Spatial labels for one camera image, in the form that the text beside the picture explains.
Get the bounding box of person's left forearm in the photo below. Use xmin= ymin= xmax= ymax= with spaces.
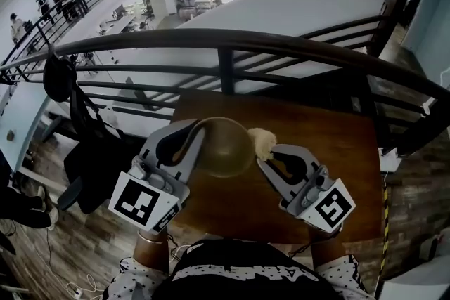
xmin=132 ymin=228 xmax=170 ymax=273

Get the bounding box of yellow black hazard tape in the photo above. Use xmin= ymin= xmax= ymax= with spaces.
xmin=378 ymin=185 xmax=390 ymax=277

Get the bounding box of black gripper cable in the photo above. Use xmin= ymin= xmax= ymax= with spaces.
xmin=165 ymin=233 xmax=184 ymax=263
xmin=287 ymin=230 xmax=344 ymax=259

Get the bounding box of white plastic clamp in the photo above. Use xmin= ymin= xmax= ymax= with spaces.
xmin=420 ymin=97 xmax=437 ymax=116

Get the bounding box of brown wooden chair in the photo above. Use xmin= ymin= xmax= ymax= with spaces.
xmin=0 ymin=27 xmax=450 ymax=152

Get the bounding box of black office chair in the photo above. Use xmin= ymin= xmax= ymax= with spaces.
xmin=41 ymin=45 xmax=148 ymax=215

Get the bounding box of frosted glass partition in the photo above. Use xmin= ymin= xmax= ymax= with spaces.
xmin=400 ymin=0 xmax=450 ymax=91

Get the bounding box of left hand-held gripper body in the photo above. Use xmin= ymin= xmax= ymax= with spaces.
xmin=108 ymin=154 xmax=191 ymax=235

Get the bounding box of white power strip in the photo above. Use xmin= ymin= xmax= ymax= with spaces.
xmin=68 ymin=282 xmax=84 ymax=299

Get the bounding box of white desk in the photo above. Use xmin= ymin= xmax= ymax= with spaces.
xmin=0 ymin=82 xmax=56 ymax=175

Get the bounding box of white power strip cable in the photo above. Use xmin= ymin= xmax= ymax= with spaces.
xmin=65 ymin=272 xmax=106 ymax=300

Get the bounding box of white plastic bag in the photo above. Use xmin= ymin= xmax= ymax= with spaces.
xmin=97 ymin=106 xmax=124 ymax=138

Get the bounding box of dark wooden railing post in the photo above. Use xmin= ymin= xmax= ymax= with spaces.
xmin=375 ymin=0 xmax=413 ymax=60

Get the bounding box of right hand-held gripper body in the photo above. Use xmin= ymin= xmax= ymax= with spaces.
xmin=279 ymin=166 xmax=356 ymax=233

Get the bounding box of person's black white shirt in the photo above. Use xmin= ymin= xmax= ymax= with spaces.
xmin=101 ymin=238 xmax=375 ymax=300

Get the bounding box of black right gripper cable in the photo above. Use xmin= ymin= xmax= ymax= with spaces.
xmin=287 ymin=230 xmax=344 ymax=259

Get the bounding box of beige sponge ball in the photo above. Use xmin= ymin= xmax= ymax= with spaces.
xmin=247 ymin=127 xmax=278 ymax=162

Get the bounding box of person's right forearm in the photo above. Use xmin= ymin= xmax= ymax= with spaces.
xmin=309 ymin=230 xmax=348 ymax=268

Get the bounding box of white curved counter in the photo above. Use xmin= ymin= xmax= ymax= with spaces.
xmin=373 ymin=254 xmax=450 ymax=300

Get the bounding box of brown wooden table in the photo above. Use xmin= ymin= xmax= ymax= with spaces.
xmin=168 ymin=87 xmax=386 ymax=245

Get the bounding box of white plastic jug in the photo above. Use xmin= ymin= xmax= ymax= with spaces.
xmin=420 ymin=233 xmax=450 ymax=263

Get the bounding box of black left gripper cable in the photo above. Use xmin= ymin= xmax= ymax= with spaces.
xmin=165 ymin=233 xmax=184 ymax=263

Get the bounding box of white power socket box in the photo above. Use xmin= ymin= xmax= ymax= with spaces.
xmin=378 ymin=146 xmax=401 ymax=174

